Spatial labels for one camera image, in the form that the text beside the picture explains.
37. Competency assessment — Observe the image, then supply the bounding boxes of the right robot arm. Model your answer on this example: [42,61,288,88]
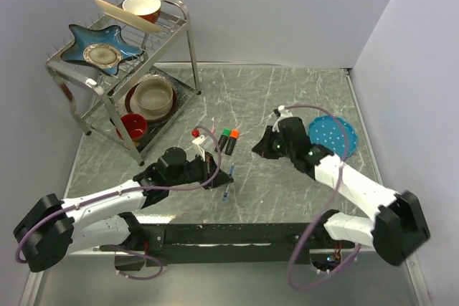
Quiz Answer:
[252,117,431,266]

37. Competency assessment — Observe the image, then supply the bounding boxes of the small round patterned saucer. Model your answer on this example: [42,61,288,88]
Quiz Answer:
[82,43,122,69]

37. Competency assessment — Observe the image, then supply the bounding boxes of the green highlighter cap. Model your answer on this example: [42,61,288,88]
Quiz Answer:
[222,128,231,136]

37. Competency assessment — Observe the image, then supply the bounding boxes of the red cup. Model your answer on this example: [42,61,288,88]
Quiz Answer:
[120,113,148,141]

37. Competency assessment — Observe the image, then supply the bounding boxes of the dark red plate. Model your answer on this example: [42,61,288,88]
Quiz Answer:
[125,83,179,120]

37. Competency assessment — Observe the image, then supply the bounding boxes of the black orange-tipped highlighter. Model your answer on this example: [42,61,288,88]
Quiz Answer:
[224,135,237,156]

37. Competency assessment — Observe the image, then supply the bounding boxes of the beige oval plate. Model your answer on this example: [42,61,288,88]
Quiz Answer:
[94,0,162,34]

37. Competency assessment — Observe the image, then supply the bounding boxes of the steel dish rack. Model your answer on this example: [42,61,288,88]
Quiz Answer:
[46,0,202,165]

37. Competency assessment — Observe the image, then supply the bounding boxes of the blue star-shaped dish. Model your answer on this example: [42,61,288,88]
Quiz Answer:
[60,24,144,75]

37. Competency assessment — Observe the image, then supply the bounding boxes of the black base frame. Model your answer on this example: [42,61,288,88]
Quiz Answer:
[113,221,354,273]

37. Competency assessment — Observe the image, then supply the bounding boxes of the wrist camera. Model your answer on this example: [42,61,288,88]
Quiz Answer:
[191,129,214,160]
[272,105,293,133]

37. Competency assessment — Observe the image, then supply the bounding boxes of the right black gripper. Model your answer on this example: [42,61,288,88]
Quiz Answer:
[252,125,295,160]

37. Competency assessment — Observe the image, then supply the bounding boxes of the blue pen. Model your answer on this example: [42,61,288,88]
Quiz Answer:
[222,163,235,202]

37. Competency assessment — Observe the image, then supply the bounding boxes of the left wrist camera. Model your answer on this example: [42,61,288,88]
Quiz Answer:
[191,129,214,160]

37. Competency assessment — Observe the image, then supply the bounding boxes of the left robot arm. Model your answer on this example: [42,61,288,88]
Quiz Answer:
[13,147,234,272]

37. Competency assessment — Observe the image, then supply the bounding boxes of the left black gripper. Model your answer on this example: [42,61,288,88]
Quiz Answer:
[168,151,234,189]

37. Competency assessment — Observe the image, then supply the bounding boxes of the white and red bowl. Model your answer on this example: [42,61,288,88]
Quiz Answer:
[122,0,161,24]

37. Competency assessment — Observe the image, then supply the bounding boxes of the orange highlighter cap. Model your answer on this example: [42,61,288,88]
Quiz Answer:
[230,130,239,139]

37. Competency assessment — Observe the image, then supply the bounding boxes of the black green-tipped highlighter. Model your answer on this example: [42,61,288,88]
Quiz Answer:
[215,131,229,152]

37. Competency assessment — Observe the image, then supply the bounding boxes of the blue polka-dot plate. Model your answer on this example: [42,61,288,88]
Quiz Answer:
[308,115,359,161]

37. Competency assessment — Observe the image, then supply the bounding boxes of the grey ceramic bowl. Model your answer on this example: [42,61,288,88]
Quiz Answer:
[129,78,174,121]

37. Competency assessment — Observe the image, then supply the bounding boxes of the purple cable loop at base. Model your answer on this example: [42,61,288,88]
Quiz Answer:
[114,250,168,281]

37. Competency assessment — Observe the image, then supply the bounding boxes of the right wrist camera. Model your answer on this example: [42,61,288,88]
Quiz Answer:
[272,105,293,133]

